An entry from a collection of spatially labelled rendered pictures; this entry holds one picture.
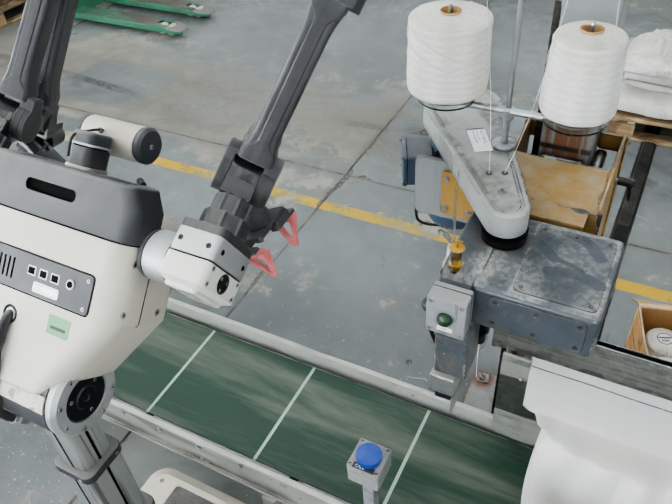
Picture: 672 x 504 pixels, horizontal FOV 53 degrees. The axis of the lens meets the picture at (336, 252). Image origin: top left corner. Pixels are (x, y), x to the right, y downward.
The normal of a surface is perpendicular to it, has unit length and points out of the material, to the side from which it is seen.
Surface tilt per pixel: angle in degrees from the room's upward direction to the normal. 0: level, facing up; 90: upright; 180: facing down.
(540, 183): 0
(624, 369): 90
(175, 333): 0
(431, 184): 90
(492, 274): 0
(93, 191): 50
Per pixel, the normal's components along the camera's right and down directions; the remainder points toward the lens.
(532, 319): -0.46, 0.61
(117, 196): -0.39, -0.01
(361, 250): -0.06, -0.75
